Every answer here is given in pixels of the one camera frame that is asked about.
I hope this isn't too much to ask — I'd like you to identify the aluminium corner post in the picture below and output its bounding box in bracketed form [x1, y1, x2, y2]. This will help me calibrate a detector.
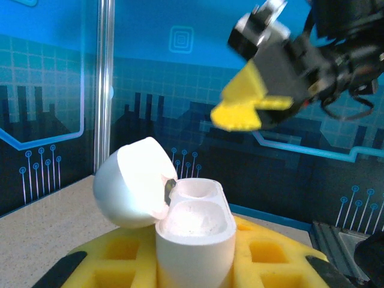
[93, 0, 116, 175]

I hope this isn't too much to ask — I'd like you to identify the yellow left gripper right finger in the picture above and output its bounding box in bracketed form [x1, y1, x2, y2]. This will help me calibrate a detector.
[229, 215, 359, 288]

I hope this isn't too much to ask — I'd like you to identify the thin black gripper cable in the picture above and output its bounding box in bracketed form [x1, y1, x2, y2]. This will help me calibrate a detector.
[320, 86, 375, 121]

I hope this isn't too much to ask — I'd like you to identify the blue circuit print panel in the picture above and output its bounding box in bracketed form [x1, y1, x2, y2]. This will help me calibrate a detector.
[110, 0, 384, 238]

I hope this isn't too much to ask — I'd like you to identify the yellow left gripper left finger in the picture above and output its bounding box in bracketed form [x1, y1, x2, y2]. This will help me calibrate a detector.
[31, 223, 160, 288]

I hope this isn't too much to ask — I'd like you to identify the blue table edge strip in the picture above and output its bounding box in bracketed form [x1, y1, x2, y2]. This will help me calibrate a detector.
[229, 203, 313, 232]

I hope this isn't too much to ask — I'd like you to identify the pale teal earbud charging case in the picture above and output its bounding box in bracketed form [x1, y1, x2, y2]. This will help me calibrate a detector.
[92, 136, 238, 288]

